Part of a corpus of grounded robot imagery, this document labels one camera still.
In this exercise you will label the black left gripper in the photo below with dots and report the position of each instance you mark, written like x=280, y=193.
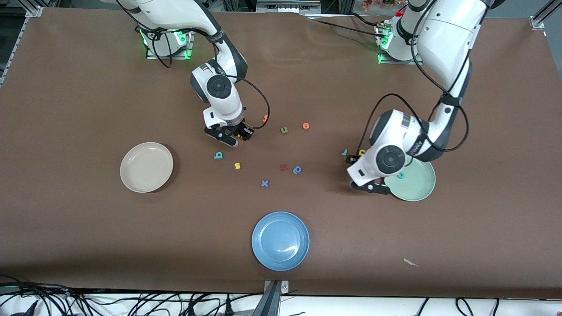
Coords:
x=351, y=159

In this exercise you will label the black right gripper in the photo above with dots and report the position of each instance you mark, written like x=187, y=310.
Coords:
x=240, y=128

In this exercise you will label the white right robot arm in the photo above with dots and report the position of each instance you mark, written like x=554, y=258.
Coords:
x=175, y=13

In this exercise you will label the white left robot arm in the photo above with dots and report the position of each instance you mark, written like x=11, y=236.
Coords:
x=448, y=35

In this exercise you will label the blue foam letter a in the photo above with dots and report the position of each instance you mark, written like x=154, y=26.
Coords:
x=297, y=170

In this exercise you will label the green round plate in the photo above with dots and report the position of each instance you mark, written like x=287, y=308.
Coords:
x=417, y=184

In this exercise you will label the beige round plate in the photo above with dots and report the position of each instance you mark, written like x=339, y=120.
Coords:
x=146, y=167

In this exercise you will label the blue round plate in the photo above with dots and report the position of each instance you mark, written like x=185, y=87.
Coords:
x=280, y=241

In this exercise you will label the white paper scrap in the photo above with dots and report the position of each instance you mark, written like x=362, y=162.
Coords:
x=410, y=262

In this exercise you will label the silver metal device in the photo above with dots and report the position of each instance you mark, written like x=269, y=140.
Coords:
x=285, y=6

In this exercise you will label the dried orange plant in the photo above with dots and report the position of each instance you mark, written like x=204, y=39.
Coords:
x=377, y=3

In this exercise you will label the black plug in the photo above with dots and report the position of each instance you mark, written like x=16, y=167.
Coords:
x=228, y=308
x=191, y=310

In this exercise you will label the brown table cover mat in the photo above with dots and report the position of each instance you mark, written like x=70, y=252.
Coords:
x=88, y=219

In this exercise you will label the aluminium corner profile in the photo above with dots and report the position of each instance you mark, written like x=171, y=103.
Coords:
x=541, y=17

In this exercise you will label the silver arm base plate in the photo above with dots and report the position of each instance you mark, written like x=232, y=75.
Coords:
x=395, y=62
x=189, y=48

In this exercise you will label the silver metal bracket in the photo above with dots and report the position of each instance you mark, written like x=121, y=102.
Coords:
x=284, y=287

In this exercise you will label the grey aluminium post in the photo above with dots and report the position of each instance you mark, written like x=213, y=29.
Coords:
x=268, y=303

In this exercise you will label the silver corner bracket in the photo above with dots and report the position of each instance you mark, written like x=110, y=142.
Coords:
x=34, y=11

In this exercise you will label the aluminium side rail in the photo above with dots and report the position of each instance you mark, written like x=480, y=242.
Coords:
x=11, y=52

